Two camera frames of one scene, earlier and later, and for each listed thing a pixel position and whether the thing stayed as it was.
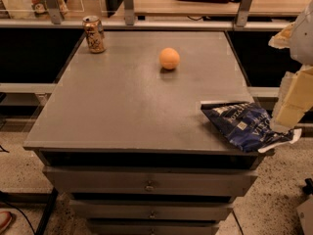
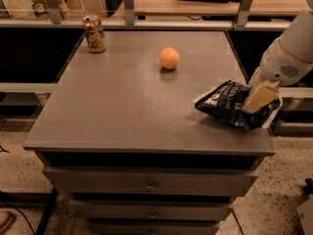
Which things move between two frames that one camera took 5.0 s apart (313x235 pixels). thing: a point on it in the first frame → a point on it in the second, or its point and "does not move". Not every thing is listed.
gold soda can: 95,33 does not move
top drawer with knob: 149,180 does not move
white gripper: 303,38 → 280,64
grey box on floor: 305,211 does not move
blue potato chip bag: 245,127 → 225,103
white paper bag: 29,1 does not move
